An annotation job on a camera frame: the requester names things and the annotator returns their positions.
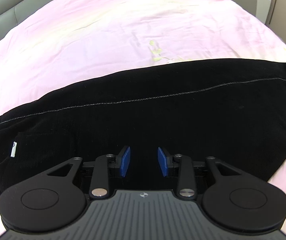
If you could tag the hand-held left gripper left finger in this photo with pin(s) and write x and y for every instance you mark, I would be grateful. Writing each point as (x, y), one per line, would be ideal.
(125, 162)

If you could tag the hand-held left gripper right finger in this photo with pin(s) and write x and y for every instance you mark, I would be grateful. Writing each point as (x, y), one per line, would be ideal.
(162, 162)

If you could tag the black pants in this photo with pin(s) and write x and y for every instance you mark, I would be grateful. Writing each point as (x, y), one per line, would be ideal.
(158, 120)

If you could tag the bed with pink sheet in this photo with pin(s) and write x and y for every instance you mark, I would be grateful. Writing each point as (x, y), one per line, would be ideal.
(103, 37)

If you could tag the grey padded headboard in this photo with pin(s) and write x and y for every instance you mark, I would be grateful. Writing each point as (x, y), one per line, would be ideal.
(5, 15)

